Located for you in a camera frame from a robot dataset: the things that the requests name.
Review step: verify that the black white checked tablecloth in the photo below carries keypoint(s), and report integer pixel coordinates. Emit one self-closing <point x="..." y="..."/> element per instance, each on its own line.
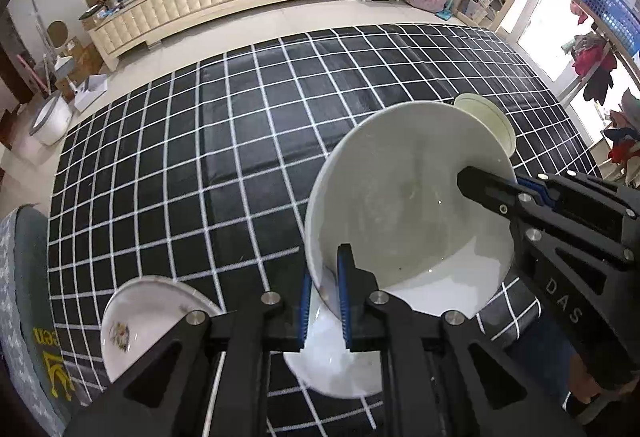
<point x="203" y="174"/>

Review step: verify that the white dustpan set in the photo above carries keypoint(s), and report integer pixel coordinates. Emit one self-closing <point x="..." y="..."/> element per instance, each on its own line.
<point x="88" y="91"/>

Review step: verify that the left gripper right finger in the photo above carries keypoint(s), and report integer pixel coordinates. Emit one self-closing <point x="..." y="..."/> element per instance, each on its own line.
<point x="361" y="329"/>

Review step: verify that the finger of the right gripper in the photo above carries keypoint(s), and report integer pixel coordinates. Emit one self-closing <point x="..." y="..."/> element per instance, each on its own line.
<point x="584" y="197"/>
<point x="496" y="194"/>

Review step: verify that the cream white bowl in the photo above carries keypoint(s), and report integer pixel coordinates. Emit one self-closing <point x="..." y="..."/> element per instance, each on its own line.
<point x="389" y="190"/>

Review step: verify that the person right hand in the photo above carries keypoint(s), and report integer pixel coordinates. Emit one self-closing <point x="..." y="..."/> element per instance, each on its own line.
<point x="586" y="390"/>

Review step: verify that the blue plastic basket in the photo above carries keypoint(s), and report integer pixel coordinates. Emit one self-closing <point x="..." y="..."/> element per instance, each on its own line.
<point x="620" y="20"/>

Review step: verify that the standing mop pole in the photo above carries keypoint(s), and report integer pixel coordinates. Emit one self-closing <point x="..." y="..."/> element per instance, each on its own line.
<point x="50" y="56"/>

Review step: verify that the green patterned bowl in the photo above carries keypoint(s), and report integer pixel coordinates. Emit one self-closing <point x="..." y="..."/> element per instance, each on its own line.
<point x="491" y="117"/>

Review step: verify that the white plate bear print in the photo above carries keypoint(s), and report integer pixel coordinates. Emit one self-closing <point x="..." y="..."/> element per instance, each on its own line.
<point x="140" y="313"/>

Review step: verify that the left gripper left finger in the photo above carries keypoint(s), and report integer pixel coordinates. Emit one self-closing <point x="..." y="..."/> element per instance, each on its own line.
<point x="303" y="309"/>

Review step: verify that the white bowl red pattern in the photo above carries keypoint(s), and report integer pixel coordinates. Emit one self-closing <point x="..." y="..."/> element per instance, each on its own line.
<point x="325" y="364"/>

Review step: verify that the white mop bucket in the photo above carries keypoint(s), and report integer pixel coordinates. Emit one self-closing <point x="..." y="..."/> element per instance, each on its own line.
<point x="52" y="121"/>

